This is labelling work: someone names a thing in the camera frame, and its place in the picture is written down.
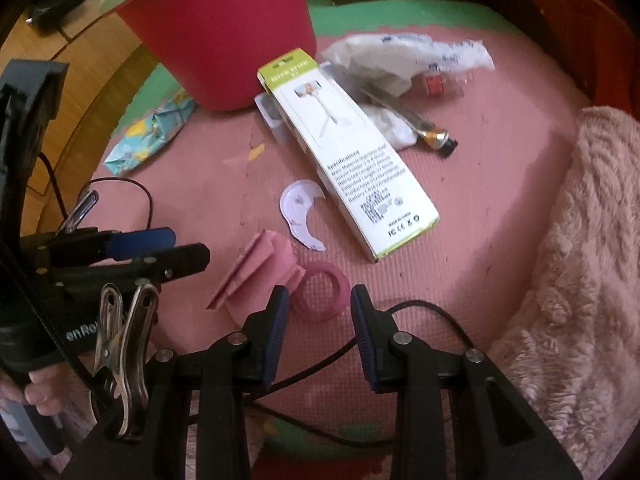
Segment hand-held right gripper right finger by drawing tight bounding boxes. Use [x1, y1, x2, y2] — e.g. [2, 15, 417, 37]
[350, 284, 583, 480]

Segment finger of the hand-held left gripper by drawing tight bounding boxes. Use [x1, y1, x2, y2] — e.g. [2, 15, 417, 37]
[112, 242, 211, 289]
[97, 227, 177, 264]

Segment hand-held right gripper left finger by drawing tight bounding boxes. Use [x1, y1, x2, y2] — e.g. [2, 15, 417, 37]
[60, 284, 291, 480]

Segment pink ring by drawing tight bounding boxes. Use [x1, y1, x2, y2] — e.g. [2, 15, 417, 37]
[291, 261, 352, 322]

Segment pink paper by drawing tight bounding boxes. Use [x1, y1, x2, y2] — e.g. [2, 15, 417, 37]
[205, 230, 307, 328]

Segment white crescent paper piece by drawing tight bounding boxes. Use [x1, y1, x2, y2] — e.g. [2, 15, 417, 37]
[279, 178, 327, 252]

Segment white carton box green edges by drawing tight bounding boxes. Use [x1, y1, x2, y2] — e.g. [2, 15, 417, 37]
[256, 48, 441, 263]

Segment white plastic blister tray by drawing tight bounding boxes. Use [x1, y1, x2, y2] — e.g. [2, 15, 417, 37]
[254, 60, 333, 145]

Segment white tissue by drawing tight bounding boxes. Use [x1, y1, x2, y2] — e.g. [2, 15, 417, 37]
[362, 102, 426, 150]

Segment silver cream tube black cap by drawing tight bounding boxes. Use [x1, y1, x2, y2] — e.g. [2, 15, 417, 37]
[357, 85, 460, 159]

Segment red bin with green rim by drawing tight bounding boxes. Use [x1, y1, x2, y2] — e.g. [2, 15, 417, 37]
[97, 0, 319, 112]

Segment small orange label bottle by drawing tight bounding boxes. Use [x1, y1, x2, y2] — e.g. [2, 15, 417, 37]
[422, 72, 476, 97]

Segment white printed plastic bag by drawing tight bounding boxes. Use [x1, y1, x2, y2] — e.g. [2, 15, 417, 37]
[320, 32, 496, 99]

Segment person's left hand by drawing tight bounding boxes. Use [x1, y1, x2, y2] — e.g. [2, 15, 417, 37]
[0, 367, 65, 418]

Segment metal spring clip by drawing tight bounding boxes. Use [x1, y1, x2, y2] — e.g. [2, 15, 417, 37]
[89, 282, 160, 441]
[54, 187, 99, 237]

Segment teal floral paper wrapper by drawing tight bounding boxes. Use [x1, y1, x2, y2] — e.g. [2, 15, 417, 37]
[102, 87, 197, 177]

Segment wooden wardrobe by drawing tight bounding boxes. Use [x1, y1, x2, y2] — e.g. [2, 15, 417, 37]
[0, 0, 166, 241]

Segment pink foam mat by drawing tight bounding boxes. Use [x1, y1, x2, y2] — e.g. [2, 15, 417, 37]
[90, 0, 601, 480]

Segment pink fluffy cloth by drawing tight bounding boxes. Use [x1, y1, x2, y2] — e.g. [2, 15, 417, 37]
[492, 105, 640, 466]

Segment black pouch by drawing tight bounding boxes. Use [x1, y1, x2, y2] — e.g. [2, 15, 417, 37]
[27, 0, 101, 31]

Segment green foam mat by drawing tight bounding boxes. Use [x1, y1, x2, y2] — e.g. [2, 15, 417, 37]
[117, 0, 541, 126]

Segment red bed cover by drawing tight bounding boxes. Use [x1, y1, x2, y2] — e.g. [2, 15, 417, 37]
[502, 0, 640, 121]

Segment black cable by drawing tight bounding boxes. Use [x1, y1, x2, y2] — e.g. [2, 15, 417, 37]
[0, 237, 476, 449]
[37, 152, 155, 233]

